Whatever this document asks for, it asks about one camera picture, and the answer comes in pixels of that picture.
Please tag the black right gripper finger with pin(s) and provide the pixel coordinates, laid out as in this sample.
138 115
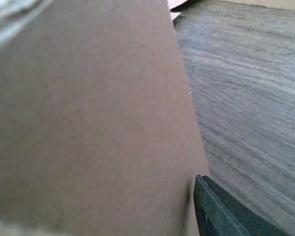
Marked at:
218 213

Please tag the large cardboard box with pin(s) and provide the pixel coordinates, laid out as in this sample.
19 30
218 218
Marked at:
98 133

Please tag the left stack flat cardboard blanks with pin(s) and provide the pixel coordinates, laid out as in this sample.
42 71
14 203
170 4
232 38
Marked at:
172 4

